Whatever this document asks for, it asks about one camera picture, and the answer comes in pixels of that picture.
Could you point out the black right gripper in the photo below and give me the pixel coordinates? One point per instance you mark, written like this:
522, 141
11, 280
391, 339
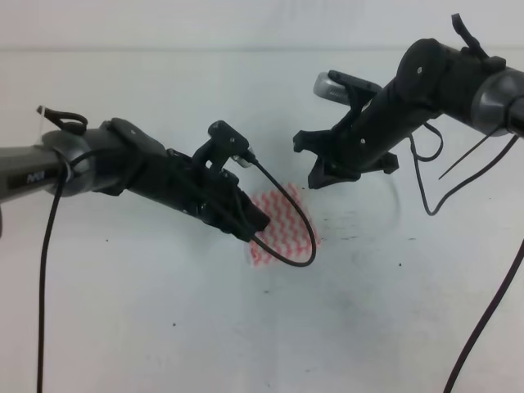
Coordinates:
387, 121

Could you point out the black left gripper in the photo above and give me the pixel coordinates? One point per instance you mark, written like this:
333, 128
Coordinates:
185, 184

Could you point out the pink white wavy-striped towel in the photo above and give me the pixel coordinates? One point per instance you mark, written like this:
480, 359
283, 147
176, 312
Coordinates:
286, 232

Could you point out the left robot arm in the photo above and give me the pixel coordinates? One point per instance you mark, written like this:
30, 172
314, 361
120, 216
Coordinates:
118, 156

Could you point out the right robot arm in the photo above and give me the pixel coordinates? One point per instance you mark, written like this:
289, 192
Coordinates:
432, 79

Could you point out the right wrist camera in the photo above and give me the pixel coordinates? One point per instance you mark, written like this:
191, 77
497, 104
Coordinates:
344, 89

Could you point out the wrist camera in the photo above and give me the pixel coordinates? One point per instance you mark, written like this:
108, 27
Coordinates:
231, 144
344, 89

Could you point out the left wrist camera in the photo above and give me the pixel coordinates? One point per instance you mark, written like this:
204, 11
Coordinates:
231, 144

